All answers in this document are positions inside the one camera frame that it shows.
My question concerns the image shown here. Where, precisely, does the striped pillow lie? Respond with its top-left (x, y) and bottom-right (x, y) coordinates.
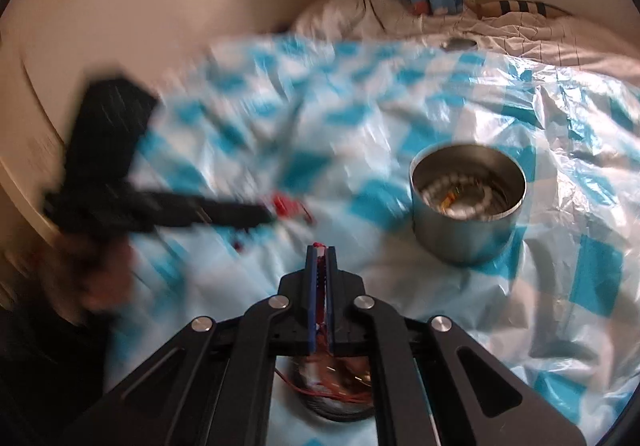
top-left (475, 0), bottom-right (571, 20)

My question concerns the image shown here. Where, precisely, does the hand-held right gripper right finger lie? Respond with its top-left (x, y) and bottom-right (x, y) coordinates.
top-left (322, 247), bottom-right (587, 446)

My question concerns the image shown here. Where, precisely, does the round metal tin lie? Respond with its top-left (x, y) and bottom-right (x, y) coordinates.
top-left (409, 143), bottom-right (528, 267)

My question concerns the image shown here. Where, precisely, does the blue checkered plastic sheet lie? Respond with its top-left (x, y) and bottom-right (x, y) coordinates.
top-left (107, 34), bottom-right (640, 446)

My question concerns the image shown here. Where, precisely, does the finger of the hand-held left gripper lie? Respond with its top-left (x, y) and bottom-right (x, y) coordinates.
top-left (127, 190), bottom-right (277, 233)

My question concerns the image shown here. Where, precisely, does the person's left hand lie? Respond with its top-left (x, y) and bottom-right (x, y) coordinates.
top-left (37, 227), bottom-right (139, 315)

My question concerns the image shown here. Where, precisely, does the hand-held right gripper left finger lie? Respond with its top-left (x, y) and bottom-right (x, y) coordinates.
top-left (60, 244), bottom-right (321, 446)

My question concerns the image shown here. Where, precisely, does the red jewelry piece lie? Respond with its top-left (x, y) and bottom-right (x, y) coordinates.
top-left (270, 193), bottom-right (316, 227)

